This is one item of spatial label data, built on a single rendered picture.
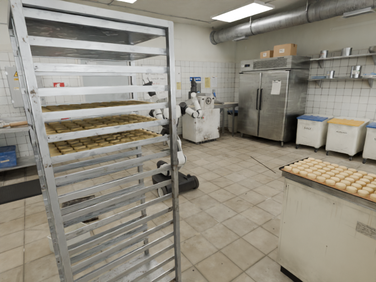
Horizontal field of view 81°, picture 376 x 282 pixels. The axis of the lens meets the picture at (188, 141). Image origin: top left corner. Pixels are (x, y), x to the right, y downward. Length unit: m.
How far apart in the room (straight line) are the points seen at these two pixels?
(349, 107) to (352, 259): 4.40
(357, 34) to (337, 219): 4.68
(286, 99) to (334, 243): 4.01
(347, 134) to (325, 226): 3.61
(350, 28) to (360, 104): 1.55
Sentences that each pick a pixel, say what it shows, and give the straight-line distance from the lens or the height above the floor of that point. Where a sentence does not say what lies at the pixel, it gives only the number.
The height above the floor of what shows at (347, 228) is 0.67.
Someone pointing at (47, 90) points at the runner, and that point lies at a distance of 1.01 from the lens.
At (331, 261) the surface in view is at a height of 0.39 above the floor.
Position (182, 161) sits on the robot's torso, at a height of 0.51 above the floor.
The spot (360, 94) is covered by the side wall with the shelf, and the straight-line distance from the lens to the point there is 5.79.
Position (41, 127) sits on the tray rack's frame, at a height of 1.38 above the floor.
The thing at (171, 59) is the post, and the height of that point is 1.64.
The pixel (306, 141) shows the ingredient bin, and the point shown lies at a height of 0.22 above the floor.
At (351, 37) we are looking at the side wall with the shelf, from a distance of 5.94.
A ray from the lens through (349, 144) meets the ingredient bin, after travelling 5.25.
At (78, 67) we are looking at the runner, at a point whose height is 1.59.
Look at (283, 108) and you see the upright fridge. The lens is 5.42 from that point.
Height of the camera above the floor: 1.53
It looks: 15 degrees down
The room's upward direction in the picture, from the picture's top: 1 degrees counter-clockwise
